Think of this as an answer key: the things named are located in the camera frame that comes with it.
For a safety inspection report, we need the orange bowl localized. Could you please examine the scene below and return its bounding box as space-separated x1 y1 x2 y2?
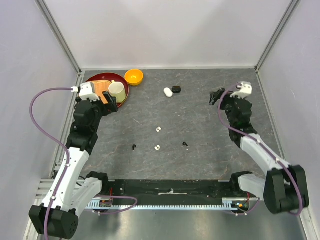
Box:
124 69 144 86

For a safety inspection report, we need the pale green cup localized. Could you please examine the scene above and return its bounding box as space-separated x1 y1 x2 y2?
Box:
108 80 127 104

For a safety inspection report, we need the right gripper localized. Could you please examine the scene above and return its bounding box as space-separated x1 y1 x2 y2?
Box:
209 87 246 127

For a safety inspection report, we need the black earbud charging case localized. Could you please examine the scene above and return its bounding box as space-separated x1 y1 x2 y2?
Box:
171 85 182 94

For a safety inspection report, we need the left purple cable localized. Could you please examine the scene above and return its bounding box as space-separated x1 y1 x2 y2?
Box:
29 86 81 240

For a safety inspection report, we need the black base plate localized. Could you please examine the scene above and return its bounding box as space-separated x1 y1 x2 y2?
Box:
108 179 255 199

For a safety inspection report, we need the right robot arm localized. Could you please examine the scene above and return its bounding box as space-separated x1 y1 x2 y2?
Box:
209 88 310 216

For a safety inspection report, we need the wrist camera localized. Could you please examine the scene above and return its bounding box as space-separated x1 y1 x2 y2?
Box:
78 82 100 102
230 81 253 99

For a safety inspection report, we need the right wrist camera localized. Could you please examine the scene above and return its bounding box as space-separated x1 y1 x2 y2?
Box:
230 81 253 99

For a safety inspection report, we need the red round tray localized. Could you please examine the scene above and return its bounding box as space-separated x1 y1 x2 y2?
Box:
86 72 130 108

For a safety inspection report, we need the woven bamboo mat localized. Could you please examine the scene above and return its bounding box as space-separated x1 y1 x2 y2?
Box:
91 79 112 104

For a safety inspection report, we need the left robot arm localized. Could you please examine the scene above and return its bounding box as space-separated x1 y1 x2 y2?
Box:
29 91 118 240

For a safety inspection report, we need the slotted cable duct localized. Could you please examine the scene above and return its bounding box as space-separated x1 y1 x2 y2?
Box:
85 195 247 211

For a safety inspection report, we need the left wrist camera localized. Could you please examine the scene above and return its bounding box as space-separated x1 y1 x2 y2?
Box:
78 82 100 102

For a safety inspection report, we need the white earbud charging case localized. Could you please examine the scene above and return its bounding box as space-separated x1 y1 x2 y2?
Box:
163 87 174 98

